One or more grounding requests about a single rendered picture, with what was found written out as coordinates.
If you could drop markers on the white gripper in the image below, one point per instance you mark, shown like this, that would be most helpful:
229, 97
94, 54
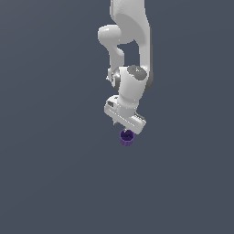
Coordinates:
123, 115

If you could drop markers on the small purple cup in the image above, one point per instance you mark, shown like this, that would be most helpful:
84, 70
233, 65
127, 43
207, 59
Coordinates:
127, 138

